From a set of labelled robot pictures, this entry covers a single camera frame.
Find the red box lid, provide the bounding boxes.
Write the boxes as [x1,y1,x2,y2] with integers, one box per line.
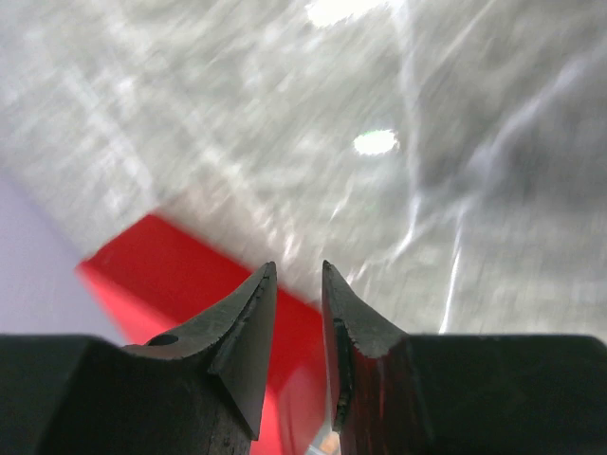
[78,214,340,454]

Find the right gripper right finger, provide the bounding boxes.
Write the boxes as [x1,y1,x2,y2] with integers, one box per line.
[322,263,606,454]

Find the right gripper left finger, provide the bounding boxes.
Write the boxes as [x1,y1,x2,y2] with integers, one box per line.
[1,263,277,454]

